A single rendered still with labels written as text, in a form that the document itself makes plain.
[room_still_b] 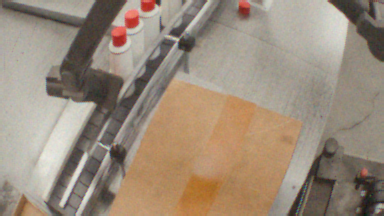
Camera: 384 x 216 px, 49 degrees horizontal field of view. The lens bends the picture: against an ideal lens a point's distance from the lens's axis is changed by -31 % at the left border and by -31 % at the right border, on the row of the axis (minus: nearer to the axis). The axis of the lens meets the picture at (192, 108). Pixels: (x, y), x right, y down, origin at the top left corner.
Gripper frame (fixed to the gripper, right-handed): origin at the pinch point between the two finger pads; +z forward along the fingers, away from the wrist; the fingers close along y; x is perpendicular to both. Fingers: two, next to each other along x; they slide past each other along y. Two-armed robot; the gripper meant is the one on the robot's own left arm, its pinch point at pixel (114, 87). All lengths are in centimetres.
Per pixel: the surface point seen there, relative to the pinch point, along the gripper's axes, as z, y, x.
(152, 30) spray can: 4.3, -2.0, -13.8
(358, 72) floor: 149, -58, -34
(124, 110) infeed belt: 3.6, -2.8, 4.2
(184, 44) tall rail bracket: 6.4, -9.4, -12.9
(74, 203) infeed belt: -14.4, -2.9, 26.3
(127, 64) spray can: -2.9, -2.4, -5.7
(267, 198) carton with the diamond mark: -26.4, -41.2, 3.6
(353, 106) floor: 134, -60, -15
